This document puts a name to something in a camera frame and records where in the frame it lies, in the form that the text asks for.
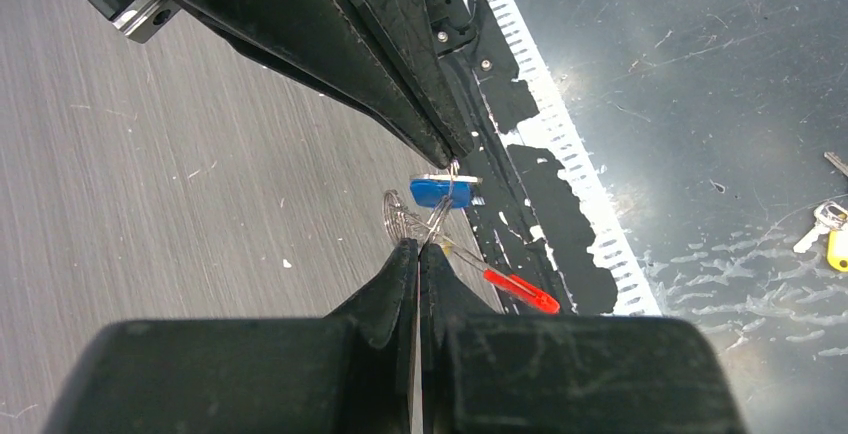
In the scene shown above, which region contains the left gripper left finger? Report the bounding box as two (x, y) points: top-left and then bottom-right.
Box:
(45, 239), (418, 433)

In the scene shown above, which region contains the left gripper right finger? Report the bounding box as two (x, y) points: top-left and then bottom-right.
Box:
(419, 244), (747, 433)

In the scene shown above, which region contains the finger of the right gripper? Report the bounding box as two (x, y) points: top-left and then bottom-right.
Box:
(348, 0), (473, 160)
(109, 0), (455, 171)

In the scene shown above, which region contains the red handled metal keyring holder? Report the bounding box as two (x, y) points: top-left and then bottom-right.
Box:
(382, 190), (561, 315)

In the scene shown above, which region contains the blue tagged key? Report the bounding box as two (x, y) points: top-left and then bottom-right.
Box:
(409, 174), (482, 209)

